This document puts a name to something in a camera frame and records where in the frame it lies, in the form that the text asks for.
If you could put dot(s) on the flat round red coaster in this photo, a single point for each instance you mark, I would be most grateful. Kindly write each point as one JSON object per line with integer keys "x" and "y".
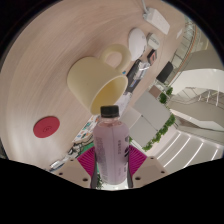
{"x": 46, "y": 127}

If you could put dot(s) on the white cabinet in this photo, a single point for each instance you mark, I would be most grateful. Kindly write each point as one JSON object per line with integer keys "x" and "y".
{"x": 150, "y": 115}

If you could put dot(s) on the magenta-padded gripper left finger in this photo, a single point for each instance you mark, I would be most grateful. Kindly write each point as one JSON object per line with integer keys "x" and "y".
{"x": 71, "y": 171}

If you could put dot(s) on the black chair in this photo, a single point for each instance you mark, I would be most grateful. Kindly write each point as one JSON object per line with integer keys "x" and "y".
{"x": 165, "y": 72}

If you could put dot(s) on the green plants atop cabinet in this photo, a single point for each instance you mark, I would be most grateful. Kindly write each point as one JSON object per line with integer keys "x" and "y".
{"x": 160, "y": 131}

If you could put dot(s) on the small white oval device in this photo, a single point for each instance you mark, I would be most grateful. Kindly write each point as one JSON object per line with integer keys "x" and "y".
{"x": 153, "y": 41}

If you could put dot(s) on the pale yellow mug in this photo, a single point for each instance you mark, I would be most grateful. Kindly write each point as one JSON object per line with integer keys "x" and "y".
{"x": 90, "y": 80}

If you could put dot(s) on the white chair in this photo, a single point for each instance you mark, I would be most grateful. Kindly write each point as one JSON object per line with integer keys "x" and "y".
{"x": 130, "y": 117}

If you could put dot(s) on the planter box with plants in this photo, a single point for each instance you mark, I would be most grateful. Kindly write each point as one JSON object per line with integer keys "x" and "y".
{"x": 165, "y": 95}

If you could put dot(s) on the white computer mouse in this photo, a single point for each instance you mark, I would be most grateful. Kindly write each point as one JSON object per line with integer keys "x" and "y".
{"x": 137, "y": 43}

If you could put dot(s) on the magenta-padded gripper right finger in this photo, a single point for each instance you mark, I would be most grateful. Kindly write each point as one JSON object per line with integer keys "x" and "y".
{"x": 150, "y": 170}

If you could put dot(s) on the lilac drink bottle black cap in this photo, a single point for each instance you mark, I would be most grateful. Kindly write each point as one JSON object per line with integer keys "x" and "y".
{"x": 111, "y": 150}

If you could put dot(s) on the ceiling light strips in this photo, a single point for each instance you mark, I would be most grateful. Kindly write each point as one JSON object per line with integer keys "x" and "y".
{"x": 186, "y": 150}

